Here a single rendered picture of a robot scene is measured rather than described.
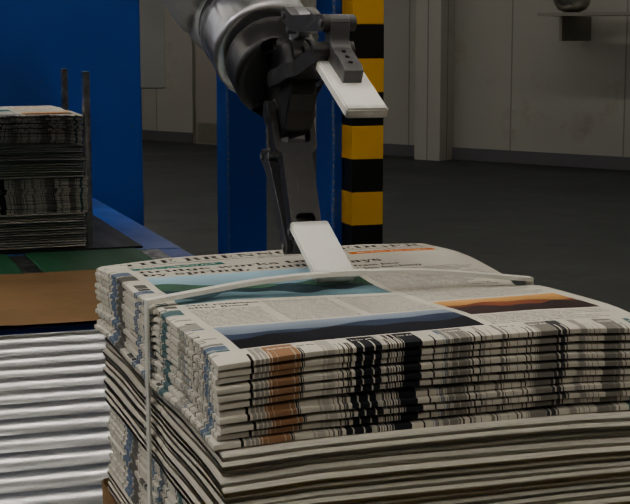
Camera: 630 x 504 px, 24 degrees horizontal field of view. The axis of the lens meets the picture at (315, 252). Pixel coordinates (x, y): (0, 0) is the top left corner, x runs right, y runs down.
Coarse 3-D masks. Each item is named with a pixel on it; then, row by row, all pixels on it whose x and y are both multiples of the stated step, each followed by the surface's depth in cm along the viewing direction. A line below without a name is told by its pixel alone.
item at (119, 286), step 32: (192, 256) 118; (224, 256) 118; (256, 256) 118; (288, 256) 117; (352, 256) 116; (384, 256) 116; (416, 256) 116; (448, 256) 116; (128, 288) 104; (160, 288) 104; (192, 288) 104; (256, 288) 104; (128, 320) 104; (128, 352) 105; (128, 384) 108; (128, 416) 108; (128, 448) 110; (128, 480) 111
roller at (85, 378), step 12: (84, 372) 178; (96, 372) 178; (0, 384) 174; (12, 384) 174; (24, 384) 174; (36, 384) 175; (48, 384) 175; (60, 384) 176; (72, 384) 176; (84, 384) 176
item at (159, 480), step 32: (288, 288) 104; (320, 288) 104; (352, 288) 105; (384, 288) 105; (416, 288) 105; (448, 288) 105; (480, 288) 104; (160, 416) 98; (160, 448) 98; (160, 480) 101
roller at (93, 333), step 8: (0, 336) 200; (8, 336) 200; (16, 336) 200; (24, 336) 201; (32, 336) 201; (40, 336) 201; (48, 336) 201; (56, 336) 202; (64, 336) 202; (72, 336) 202; (80, 336) 202; (88, 336) 203; (96, 336) 203; (104, 336) 203; (0, 344) 199; (8, 344) 199
